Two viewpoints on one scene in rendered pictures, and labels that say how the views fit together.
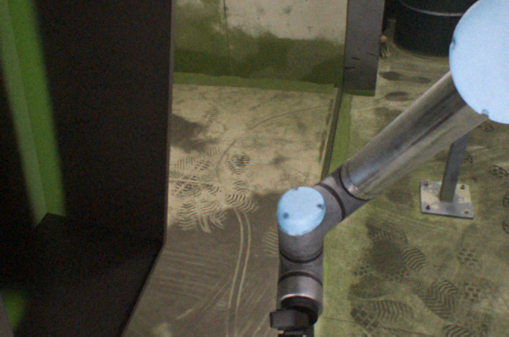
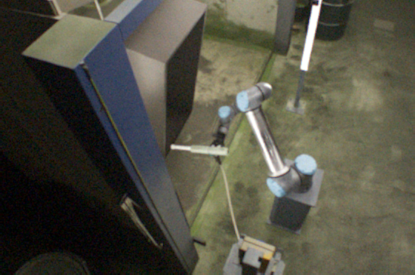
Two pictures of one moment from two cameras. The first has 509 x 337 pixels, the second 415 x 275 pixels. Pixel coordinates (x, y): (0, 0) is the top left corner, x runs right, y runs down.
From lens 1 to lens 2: 1.59 m
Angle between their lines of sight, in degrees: 17
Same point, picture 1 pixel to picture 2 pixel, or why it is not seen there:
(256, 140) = (231, 71)
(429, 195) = (290, 104)
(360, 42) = (281, 35)
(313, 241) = (226, 119)
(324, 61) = (266, 39)
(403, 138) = not seen: hidden behind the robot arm
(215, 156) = (214, 76)
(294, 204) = (222, 110)
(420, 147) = not seen: hidden behind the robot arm
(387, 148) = not seen: hidden behind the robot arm
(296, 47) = (255, 32)
